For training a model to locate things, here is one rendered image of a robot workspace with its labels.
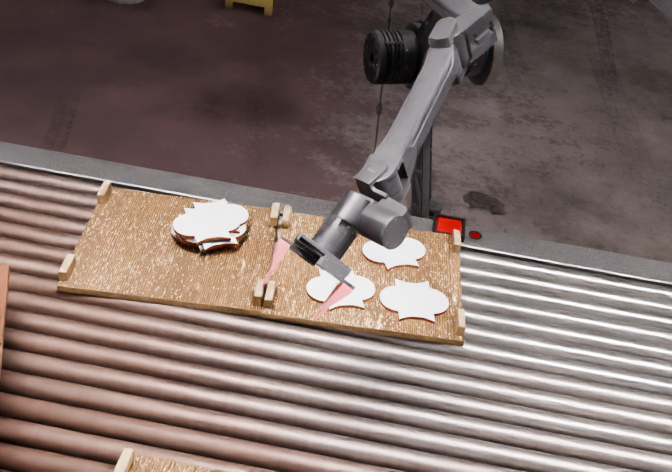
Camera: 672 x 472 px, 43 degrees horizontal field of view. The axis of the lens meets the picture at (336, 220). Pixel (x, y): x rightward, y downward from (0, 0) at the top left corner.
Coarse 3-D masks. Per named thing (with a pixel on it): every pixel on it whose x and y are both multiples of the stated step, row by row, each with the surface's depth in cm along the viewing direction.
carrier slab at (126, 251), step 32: (128, 192) 195; (96, 224) 184; (128, 224) 186; (160, 224) 187; (256, 224) 191; (96, 256) 176; (128, 256) 177; (160, 256) 178; (192, 256) 180; (224, 256) 181; (256, 256) 182; (64, 288) 168; (96, 288) 168; (128, 288) 169; (160, 288) 170; (192, 288) 172; (224, 288) 173
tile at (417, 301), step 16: (384, 288) 177; (400, 288) 178; (416, 288) 178; (384, 304) 173; (400, 304) 174; (416, 304) 174; (432, 304) 175; (448, 304) 175; (400, 320) 171; (432, 320) 171
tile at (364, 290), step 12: (324, 276) 178; (348, 276) 179; (360, 276) 179; (312, 288) 174; (324, 288) 175; (360, 288) 176; (372, 288) 177; (324, 300) 172; (348, 300) 173; (360, 300) 173
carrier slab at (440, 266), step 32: (320, 224) 194; (288, 256) 183; (352, 256) 186; (448, 256) 190; (288, 288) 175; (448, 288) 181; (288, 320) 169; (320, 320) 168; (352, 320) 169; (384, 320) 170; (416, 320) 172; (448, 320) 173
